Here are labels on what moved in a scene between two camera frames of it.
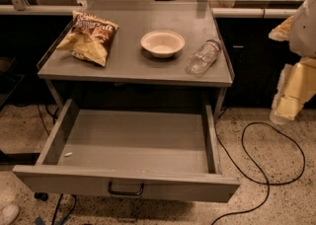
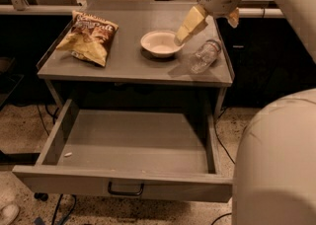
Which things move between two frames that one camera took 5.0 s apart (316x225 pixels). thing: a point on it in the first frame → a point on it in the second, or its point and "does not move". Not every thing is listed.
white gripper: x=304 y=32 → x=221 y=1
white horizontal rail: x=216 y=11 does not move
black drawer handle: x=123 y=193 does not move
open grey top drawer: x=132 y=154 does not move
